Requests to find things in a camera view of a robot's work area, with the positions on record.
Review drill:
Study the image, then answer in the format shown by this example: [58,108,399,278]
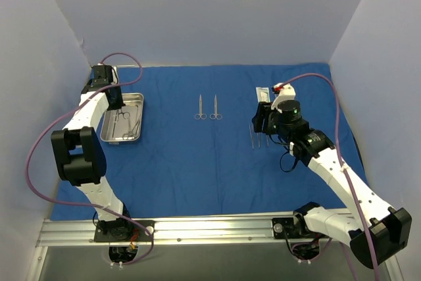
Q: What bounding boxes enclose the thin black cable loop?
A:
[279,142,302,173]

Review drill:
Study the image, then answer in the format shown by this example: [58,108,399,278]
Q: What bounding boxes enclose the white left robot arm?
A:
[51,64,133,241]

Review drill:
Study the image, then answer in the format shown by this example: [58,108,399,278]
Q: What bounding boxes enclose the white sterile packet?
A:
[256,87,270,103]

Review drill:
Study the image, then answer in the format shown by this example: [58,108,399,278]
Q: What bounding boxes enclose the steel surgical scissors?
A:
[209,95,222,120]
[194,94,207,120]

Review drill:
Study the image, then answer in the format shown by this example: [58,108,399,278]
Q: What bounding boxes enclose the blue surgical drape cloth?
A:
[51,63,366,221]

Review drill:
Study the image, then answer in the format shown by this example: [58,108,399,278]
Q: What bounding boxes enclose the aluminium front rail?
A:
[36,210,392,247]

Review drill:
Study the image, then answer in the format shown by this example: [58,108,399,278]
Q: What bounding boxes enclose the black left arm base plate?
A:
[93,218,151,243]

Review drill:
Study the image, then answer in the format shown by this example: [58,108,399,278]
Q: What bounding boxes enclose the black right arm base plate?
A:
[271,216,327,240]

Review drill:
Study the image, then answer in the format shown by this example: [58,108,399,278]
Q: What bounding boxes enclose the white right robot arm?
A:
[252,99,412,268]

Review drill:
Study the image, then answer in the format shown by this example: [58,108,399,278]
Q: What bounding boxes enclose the metal surgical instrument tray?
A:
[100,93,144,145]

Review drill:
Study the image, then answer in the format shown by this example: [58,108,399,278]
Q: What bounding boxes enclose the steel hemostat clamp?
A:
[112,109,131,138]
[122,105,141,141]

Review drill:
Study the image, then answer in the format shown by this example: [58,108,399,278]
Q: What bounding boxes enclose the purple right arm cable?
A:
[278,72,381,281]

